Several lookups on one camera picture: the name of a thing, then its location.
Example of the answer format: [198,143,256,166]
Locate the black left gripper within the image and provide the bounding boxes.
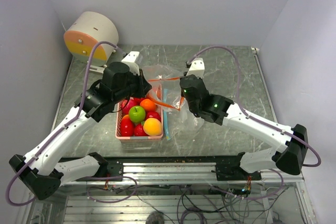
[112,67,151,102]

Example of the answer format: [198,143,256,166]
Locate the clear bag orange zipper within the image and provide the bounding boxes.
[143,65,184,112]

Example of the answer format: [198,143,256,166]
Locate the pink perforated plastic basket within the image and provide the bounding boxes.
[115,98,163,142]

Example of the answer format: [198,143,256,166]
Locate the orange persimmon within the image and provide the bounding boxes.
[122,114,130,120]

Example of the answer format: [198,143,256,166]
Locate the green apple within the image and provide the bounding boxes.
[129,105,146,123]

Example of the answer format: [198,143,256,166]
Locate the round orange fruit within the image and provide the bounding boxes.
[140,99,156,112]

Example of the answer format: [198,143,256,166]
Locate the yellow orange peach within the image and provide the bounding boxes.
[143,118,163,136]

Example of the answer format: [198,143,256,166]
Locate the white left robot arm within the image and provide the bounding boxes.
[9,62,152,200]

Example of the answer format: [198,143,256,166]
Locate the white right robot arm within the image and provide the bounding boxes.
[180,74,308,180]

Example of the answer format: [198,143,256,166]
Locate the clear bag blue zipper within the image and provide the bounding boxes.
[163,88,204,141]

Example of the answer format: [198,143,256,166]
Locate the pink red apple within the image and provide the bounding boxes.
[121,99,139,114]

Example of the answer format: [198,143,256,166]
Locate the red striped apple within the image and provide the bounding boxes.
[145,111,161,122]

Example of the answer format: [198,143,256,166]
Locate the red fruit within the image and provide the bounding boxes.
[134,124,147,137]

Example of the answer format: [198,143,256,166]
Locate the beige cylinder orange face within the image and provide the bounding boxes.
[64,11,119,63]

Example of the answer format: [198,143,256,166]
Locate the small white bracket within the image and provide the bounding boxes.
[89,66,105,75]

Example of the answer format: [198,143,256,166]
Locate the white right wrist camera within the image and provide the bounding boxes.
[186,58,205,79]

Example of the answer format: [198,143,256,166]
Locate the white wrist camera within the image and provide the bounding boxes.
[186,58,205,79]
[121,51,140,76]

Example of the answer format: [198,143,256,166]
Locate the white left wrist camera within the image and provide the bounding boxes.
[121,51,140,76]

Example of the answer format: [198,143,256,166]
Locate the aluminium rail frame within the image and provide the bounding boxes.
[56,155,304,185]

